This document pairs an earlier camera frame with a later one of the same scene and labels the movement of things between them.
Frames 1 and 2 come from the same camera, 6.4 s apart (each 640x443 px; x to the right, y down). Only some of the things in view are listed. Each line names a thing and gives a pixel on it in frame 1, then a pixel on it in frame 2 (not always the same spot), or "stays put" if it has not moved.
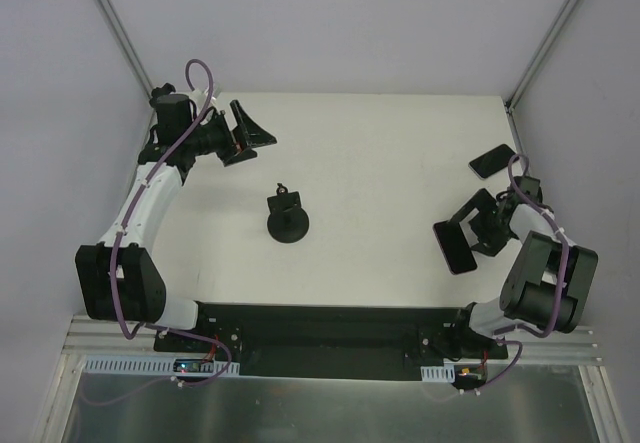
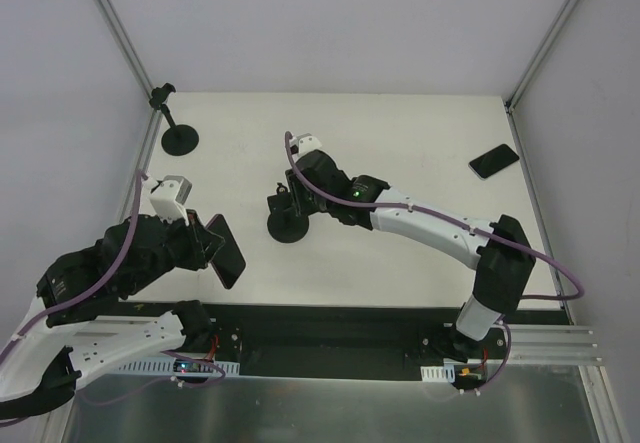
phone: x=454 y=247 to x=230 y=262
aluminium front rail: x=557 y=345 stays put
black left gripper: x=236 y=138 to x=197 y=242
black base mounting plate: x=330 y=341 stays put
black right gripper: x=486 y=228 to x=295 y=191
